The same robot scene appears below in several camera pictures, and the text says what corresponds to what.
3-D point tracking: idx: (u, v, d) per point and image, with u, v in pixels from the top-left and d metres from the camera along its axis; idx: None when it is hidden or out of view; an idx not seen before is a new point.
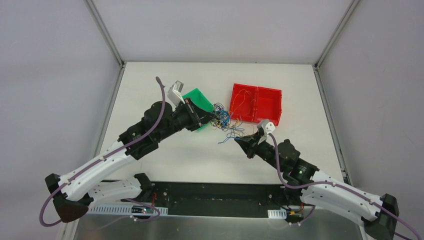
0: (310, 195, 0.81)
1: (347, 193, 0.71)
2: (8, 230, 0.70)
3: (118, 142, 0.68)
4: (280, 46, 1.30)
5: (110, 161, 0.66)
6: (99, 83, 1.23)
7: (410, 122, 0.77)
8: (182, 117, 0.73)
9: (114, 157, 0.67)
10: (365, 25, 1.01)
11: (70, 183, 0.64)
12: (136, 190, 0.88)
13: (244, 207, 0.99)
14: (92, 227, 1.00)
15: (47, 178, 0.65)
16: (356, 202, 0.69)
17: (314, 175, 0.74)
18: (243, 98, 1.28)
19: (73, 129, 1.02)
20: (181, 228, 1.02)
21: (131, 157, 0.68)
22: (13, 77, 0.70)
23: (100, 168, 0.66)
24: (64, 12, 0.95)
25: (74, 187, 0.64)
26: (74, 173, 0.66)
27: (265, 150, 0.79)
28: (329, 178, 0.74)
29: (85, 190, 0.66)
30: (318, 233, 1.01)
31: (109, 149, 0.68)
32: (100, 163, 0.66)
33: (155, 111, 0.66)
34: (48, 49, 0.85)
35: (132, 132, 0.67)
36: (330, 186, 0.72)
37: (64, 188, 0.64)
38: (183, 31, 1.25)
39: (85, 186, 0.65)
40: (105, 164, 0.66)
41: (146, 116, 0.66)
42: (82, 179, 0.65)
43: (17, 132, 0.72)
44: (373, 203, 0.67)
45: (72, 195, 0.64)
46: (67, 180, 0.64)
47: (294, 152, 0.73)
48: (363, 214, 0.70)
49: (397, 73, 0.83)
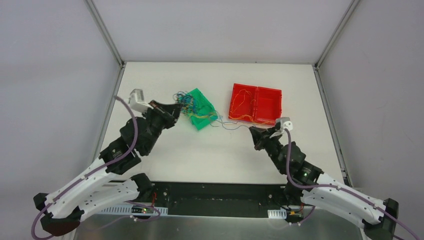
0: (312, 197, 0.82)
1: (350, 197, 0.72)
2: (8, 231, 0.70)
3: (99, 160, 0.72)
4: (280, 46, 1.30)
5: (92, 179, 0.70)
6: (99, 83, 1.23)
7: (410, 122, 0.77)
8: (156, 121, 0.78)
9: (96, 175, 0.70)
10: (365, 25, 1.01)
11: (55, 202, 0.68)
12: (133, 193, 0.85)
13: (244, 207, 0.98)
14: (91, 227, 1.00)
15: (36, 197, 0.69)
16: (359, 206, 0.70)
17: (319, 178, 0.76)
18: (243, 98, 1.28)
19: (73, 129, 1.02)
20: (181, 228, 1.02)
21: (113, 173, 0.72)
22: (13, 77, 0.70)
23: (83, 187, 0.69)
24: (64, 11, 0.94)
25: (58, 206, 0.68)
26: (59, 192, 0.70)
27: (274, 146, 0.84)
28: (334, 182, 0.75)
29: (71, 207, 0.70)
30: (318, 233, 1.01)
31: (90, 168, 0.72)
32: (82, 182, 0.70)
33: (129, 129, 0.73)
34: (48, 49, 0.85)
35: (112, 149, 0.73)
36: (335, 189, 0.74)
37: (49, 208, 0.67)
38: (183, 31, 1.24)
39: (69, 204, 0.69)
40: (88, 181, 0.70)
41: (123, 134, 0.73)
42: (66, 198, 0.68)
43: (17, 133, 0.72)
44: (377, 208, 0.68)
45: (58, 214, 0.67)
46: (52, 200, 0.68)
47: (300, 155, 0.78)
48: (366, 218, 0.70)
49: (397, 73, 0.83)
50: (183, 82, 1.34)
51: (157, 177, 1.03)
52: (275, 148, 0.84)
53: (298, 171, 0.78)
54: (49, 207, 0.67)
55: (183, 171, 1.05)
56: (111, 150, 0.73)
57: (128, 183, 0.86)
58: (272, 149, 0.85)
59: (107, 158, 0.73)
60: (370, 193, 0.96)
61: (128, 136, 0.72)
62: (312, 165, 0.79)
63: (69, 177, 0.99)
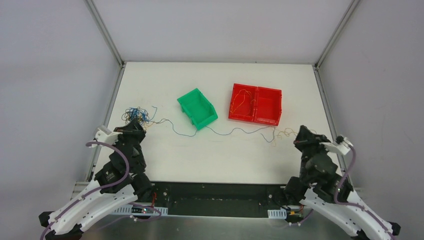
0: (313, 201, 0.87)
1: (370, 218, 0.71)
2: (10, 230, 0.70)
3: (94, 182, 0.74)
4: (280, 46, 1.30)
5: (89, 199, 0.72)
6: (99, 83, 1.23)
7: (410, 121, 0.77)
8: (132, 142, 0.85)
9: (92, 195, 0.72)
10: (365, 26, 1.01)
11: (57, 221, 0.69)
12: (131, 197, 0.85)
13: (244, 208, 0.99)
14: (92, 227, 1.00)
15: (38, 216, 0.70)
16: (375, 229, 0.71)
17: (350, 196, 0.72)
18: (243, 98, 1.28)
19: (73, 128, 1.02)
20: (181, 228, 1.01)
21: (107, 193, 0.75)
22: (13, 76, 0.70)
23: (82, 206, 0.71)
24: (64, 11, 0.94)
25: (60, 224, 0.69)
26: (60, 210, 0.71)
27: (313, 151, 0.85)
28: (360, 201, 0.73)
29: (72, 223, 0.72)
30: (319, 234, 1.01)
31: (88, 188, 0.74)
32: (79, 203, 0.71)
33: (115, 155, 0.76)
34: (47, 49, 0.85)
35: (105, 172, 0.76)
36: (360, 210, 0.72)
37: (52, 226, 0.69)
38: (183, 31, 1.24)
39: (71, 222, 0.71)
40: (85, 202, 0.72)
41: (112, 160, 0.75)
42: (67, 217, 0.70)
43: (17, 131, 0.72)
44: (388, 232, 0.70)
45: (60, 231, 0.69)
46: (54, 219, 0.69)
47: (332, 167, 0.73)
48: (372, 236, 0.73)
49: (397, 73, 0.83)
50: (183, 82, 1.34)
51: (157, 177, 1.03)
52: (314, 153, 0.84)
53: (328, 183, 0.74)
54: (51, 225, 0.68)
55: (183, 172, 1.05)
56: (105, 173, 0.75)
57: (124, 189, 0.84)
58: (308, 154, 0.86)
59: (102, 180, 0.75)
60: (369, 194, 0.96)
61: (119, 161, 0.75)
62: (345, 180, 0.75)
63: (69, 177, 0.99)
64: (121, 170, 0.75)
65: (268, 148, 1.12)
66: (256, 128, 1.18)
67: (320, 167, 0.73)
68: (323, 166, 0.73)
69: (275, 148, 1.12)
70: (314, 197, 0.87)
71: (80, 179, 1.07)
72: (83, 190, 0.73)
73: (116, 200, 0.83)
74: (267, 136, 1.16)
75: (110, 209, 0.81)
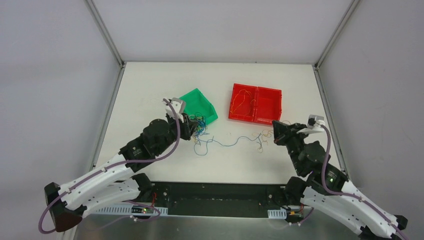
0: (313, 199, 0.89)
1: (370, 210, 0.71)
2: (9, 230, 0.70)
3: (119, 155, 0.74)
4: (280, 47, 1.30)
5: (110, 172, 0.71)
6: (99, 83, 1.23)
7: (410, 121, 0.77)
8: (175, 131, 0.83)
9: (115, 169, 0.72)
10: (364, 26, 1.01)
11: (70, 192, 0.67)
12: (134, 192, 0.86)
13: (244, 208, 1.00)
14: (92, 227, 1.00)
15: (47, 186, 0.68)
16: (376, 221, 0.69)
17: (344, 185, 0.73)
18: (242, 98, 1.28)
19: (73, 128, 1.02)
20: (181, 228, 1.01)
21: (131, 169, 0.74)
22: (13, 77, 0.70)
23: (101, 179, 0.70)
24: (64, 12, 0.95)
25: (73, 196, 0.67)
26: (74, 182, 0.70)
27: (298, 142, 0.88)
28: (357, 192, 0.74)
29: (82, 199, 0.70)
30: (319, 234, 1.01)
31: (109, 162, 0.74)
32: (101, 174, 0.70)
33: (152, 129, 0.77)
34: (47, 49, 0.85)
35: (133, 147, 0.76)
36: (357, 201, 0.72)
37: (64, 197, 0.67)
38: (183, 32, 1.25)
39: (83, 196, 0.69)
40: (106, 175, 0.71)
41: (147, 134, 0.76)
42: (82, 188, 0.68)
43: (17, 132, 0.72)
44: (392, 224, 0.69)
45: (71, 204, 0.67)
46: (67, 189, 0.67)
47: (324, 155, 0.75)
48: (376, 231, 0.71)
49: (397, 73, 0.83)
50: (183, 82, 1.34)
51: (157, 177, 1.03)
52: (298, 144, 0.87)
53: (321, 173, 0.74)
54: (64, 196, 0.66)
55: (183, 171, 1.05)
56: (132, 148, 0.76)
57: (130, 182, 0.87)
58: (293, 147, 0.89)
59: (128, 155, 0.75)
60: (370, 194, 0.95)
61: (154, 136, 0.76)
62: (337, 169, 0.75)
63: (69, 177, 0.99)
64: (151, 145, 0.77)
65: (268, 147, 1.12)
66: (256, 128, 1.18)
67: (313, 156, 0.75)
68: (315, 156, 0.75)
69: (275, 148, 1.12)
70: (314, 195, 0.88)
71: None
72: (105, 163, 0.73)
73: (121, 191, 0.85)
74: (267, 136, 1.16)
75: (114, 199, 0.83)
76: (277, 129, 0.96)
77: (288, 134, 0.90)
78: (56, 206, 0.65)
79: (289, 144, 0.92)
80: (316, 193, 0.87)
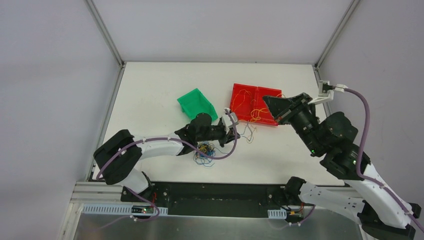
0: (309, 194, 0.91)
1: (389, 198, 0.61)
2: (9, 229, 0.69)
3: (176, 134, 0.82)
4: (280, 47, 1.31)
5: (172, 142, 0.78)
6: (99, 83, 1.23)
7: (411, 119, 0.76)
8: (218, 133, 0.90)
9: (176, 142, 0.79)
10: (365, 26, 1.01)
11: (144, 142, 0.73)
12: (144, 185, 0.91)
13: (245, 208, 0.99)
14: (92, 227, 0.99)
15: (123, 131, 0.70)
16: (394, 211, 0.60)
17: (366, 169, 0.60)
18: (243, 98, 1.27)
19: (73, 127, 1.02)
20: (181, 228, 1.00)
21: (180, 149, 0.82)
22: (14, 77, 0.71)
23: (165, 144, 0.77)
24: (64, 12, 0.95)
25: (145, 146, 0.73)
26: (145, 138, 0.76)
27: (306, 118, 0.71)
28: (378, 177, 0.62)
29: (146, 154, 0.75)
30: (319, 234, 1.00)
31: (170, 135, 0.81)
32: (165, 140, 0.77)
33: (198, 121, 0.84)
34: (47, 48, 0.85)
35: (184, 133, 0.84)
36: (378, 187, 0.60)
37: (139, 144, 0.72)
38: (183, 32, 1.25)
39: (151, 150, 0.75)
40: (168, 143, 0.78)
41: (193, 124, 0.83)
42: (153, 144, 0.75)
43: (17, 131, 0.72)
44: (408, 214, 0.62)
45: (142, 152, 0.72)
46: (144, 139, 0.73)
47: (350, 131, 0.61)
48: (388, 219, 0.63)
49: (397, 72, 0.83)
50: (183, 82, 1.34)
51: (157, 177, 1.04)
52: (308, 120, 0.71)
53: (343, 152, 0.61)
54: (140, 143, 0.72)
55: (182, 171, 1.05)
56: (184, 133, 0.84)
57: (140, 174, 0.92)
58: (300, 124, 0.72)
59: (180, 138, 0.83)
60: None
61: (200, 126, 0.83)
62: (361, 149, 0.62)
63: (69, 176, 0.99)
64: (197, 134, 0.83)
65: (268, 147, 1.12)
66: (256, 128, 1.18)
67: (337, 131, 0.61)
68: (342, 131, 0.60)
69: (275, 148, 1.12)
70: (310, 189, 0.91)
71: (80, 179, 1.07)
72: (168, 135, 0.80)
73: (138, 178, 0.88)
74: (266, 135, 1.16)
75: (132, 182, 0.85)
76: (275, 106, 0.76)
77: (294, 109, 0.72)
78: (133, 148, 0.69)
79: (293, 121, 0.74)
80: (313, 187, 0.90)
